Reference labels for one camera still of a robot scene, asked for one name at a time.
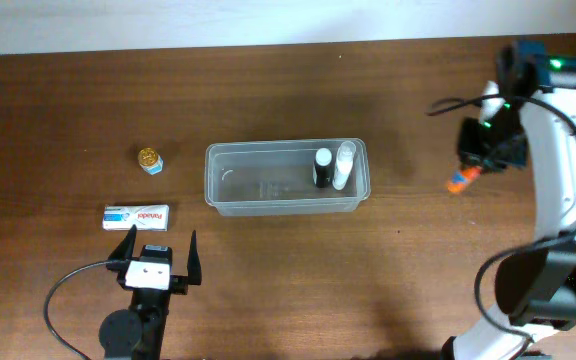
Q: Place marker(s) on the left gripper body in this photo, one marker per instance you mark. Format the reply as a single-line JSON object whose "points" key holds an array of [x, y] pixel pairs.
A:
{"points": [[178, 284]]}

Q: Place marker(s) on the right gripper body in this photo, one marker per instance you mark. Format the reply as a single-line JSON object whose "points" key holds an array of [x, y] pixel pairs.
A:
{"points": [[500, 144]]}

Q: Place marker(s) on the black bottle white cap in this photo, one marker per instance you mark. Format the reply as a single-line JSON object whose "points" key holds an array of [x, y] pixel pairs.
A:
{"points": [[322, 167]]}

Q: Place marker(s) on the white lotion bottle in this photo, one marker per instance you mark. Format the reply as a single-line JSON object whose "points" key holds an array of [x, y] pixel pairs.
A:
{"points": [[344, 162]]}

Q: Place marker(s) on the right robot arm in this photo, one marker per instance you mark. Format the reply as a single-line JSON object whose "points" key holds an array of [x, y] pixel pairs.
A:
{"points": [[527, 118]]}

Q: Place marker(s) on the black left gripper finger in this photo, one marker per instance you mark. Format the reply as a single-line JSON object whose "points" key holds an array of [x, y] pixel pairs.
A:
{"points": [[194, 269], [125, 248]]}

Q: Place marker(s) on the gold lid balm jar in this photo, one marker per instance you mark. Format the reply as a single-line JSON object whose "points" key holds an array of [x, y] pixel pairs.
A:
{"points": [[150, 161]]}

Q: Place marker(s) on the white Panadol box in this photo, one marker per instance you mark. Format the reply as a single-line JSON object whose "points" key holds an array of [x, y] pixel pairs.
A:
{"points": [[143, 217]]}

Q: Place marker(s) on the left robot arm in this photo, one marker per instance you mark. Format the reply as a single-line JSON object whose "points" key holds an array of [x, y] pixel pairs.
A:
{"points": [[137, 331]]}

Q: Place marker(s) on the orange tube white cap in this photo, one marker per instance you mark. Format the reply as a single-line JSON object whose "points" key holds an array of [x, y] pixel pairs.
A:
{"points": [[462, 178]]}

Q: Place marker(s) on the clear plastic container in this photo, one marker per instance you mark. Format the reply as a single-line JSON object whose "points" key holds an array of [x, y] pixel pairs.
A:
{"points": [[265, 178]]}

